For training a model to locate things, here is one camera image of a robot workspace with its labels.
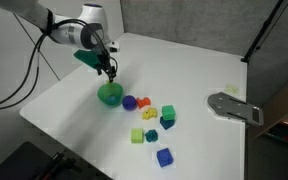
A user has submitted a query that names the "grey metal mounting plate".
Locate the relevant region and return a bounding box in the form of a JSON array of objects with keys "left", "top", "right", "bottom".
[{"left": 206, "top": 91, "right": 265, "bottom": 128}]

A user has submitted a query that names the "blue toy animal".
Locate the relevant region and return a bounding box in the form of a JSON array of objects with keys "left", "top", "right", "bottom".
[{"left": 105, "top": 94, "right": 117, "bottom": 104}]

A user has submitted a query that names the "dark teal small block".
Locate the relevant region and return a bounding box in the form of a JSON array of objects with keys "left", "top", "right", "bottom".
[{"left": 144, "top": 128, "right": 159, "bottom": 144}]

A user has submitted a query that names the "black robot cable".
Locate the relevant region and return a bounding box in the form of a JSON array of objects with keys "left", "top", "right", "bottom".
[{"left": 0, "top": 18, "right": 57, "bottom": 112}]

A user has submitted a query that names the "black pegboard table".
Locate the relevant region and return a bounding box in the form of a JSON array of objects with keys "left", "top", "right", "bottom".
[{"left": 0, "top": 141, "right": 113, "bottom": 180}]

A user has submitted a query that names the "light green cube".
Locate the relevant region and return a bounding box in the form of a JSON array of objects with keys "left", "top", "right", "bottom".
[{"left": 130, "top": 127, "right": 146, "bottom": 145}]

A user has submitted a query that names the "green translucent plastic bowl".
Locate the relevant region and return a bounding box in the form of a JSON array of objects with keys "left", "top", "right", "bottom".
[{"left": 96, "top": 81, "right": 125, "bottom": 107}]

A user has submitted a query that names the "orange toy animal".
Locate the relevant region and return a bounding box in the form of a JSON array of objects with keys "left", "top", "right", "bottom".
[{"left": 135, "top": 96, "right": 152, "bottom": 110}]

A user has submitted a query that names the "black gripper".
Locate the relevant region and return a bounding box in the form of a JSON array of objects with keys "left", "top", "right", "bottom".
[{"left": 95, "top": 49, "right": 119, "bottom": 84}]

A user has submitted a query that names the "black tripod stand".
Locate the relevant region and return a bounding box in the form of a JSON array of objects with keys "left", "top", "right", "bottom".
[{"left": 240, "top": 0, "right": 288, "bottom": 65}]

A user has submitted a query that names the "pale yellow sticky note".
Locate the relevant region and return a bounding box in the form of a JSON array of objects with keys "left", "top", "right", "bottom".
[{"left": 224, "top": 83, "right": 240, "bottom": 96}]

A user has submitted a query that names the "purple ball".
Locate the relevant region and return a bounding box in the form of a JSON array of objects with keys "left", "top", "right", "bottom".
[{"left": 121, "top": 94, "right": 138, "bottom": 112}]

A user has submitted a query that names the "yellow toy animal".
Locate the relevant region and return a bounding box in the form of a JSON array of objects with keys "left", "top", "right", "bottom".
[{"left": 141, "top": 106, "right": 159, "bottom": 121}]

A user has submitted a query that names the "wooden shelf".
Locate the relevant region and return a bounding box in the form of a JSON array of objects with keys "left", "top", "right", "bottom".
[{"left": 251, "top": 70, "right": 288, "bottom": 151}]

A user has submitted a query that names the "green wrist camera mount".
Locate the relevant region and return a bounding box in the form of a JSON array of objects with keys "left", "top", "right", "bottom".
[{"left": 73, "top": 48, "right": 102, "bottom": 70}]

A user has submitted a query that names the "blue block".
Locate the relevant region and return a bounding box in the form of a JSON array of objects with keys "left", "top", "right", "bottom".
[{"left": 155, "top": 147, "right": 175, "bottom": 169}]

